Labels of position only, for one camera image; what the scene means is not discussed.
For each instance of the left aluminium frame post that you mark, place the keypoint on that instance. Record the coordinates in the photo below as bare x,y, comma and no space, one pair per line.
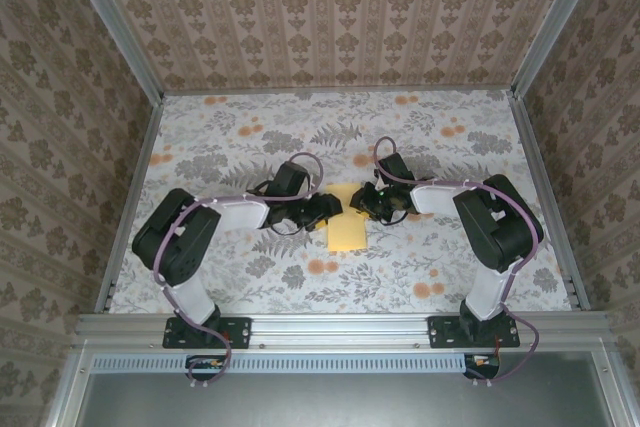
119,27

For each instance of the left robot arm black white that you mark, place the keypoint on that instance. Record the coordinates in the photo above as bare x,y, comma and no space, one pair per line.
180,247

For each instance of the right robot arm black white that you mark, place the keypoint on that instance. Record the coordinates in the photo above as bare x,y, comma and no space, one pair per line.
500,237

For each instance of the thin aluminium rail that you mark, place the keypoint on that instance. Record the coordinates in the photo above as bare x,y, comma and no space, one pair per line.
340,91

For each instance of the floral table covering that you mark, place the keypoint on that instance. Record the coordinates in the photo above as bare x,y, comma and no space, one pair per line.
350,287

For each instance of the left aluminium side rail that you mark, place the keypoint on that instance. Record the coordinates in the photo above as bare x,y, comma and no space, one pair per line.
132,197

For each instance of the wide aluminium frame rail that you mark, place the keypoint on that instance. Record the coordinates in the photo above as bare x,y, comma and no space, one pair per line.
340,329

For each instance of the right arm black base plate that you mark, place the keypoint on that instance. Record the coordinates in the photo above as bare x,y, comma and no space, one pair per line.
439,334

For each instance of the yellow cloth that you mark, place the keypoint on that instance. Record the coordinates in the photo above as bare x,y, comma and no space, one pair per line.
345,234

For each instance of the aluminium side rail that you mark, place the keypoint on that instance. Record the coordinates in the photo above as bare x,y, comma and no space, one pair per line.
547,197
132,197

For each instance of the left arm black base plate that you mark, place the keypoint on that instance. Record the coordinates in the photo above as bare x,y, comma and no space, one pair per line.
235,333

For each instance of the grey metal panel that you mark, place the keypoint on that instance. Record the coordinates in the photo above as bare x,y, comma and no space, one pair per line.
340,402

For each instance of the right aluminium frame post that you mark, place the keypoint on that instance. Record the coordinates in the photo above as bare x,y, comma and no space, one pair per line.
552,27

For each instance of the aluminium frame post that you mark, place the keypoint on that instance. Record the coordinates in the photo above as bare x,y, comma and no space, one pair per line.
119,27
552,27

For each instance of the right aluminium side rail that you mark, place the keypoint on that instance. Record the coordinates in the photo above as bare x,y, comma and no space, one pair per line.
547,197

